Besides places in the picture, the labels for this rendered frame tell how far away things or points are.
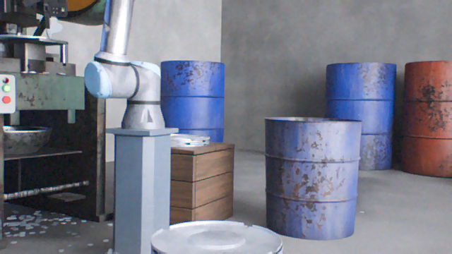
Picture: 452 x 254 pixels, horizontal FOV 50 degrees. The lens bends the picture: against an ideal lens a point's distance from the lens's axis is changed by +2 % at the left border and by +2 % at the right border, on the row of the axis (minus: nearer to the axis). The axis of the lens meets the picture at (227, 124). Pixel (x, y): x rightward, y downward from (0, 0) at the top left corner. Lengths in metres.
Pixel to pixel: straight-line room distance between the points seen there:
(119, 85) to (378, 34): 3.48
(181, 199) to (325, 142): 0.63
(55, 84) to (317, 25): 3.34
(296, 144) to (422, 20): 2.93
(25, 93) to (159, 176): 0.67
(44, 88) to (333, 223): 1.29
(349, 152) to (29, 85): 1.30
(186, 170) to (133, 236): 0.40
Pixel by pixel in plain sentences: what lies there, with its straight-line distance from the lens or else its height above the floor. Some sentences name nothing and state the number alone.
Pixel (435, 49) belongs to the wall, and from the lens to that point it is 4.62.
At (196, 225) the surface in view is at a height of 0.24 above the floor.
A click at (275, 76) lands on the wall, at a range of 5.12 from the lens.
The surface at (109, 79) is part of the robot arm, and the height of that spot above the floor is 0.61.
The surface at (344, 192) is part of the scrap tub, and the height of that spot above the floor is 0.19.
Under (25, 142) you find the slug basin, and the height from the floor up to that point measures 0.36.
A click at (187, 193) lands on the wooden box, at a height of 0.17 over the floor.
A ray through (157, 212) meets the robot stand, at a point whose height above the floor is 0.17.
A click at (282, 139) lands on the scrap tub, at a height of 0.40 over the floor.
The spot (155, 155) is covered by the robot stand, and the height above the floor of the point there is 0.36.
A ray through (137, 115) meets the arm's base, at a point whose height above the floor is 0.50.
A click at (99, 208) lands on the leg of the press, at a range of 2.24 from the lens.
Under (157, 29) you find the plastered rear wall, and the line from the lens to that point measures 4.67.
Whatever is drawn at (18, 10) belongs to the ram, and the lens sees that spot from 2.20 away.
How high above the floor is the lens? 0.56
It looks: 3 degrees down
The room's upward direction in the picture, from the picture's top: 1 degrees clockwise
